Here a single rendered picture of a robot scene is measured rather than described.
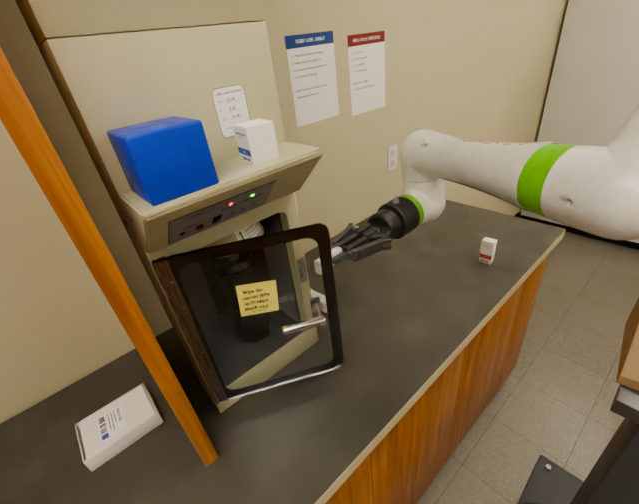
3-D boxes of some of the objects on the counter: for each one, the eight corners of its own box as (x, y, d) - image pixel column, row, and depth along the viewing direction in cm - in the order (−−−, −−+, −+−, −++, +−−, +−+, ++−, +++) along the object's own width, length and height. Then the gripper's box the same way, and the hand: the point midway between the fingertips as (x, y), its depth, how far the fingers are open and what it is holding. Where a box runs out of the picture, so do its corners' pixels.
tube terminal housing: (180, 357, 97) (28, 53, 57) (271, 302, 114) (203, 35, 73) (219, 414, 81) (43, 39, 40) (319, 339, 97) (266, 20, 57)
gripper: (368, 202, 83) (294, 241, 71) (412, 215, 74) (336, 263, 62) (369, 228, 87) (299, 270, 75) (411, 244, 78) (340, 294, 66)
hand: (328, 259), depth 70 cm, fingers closed
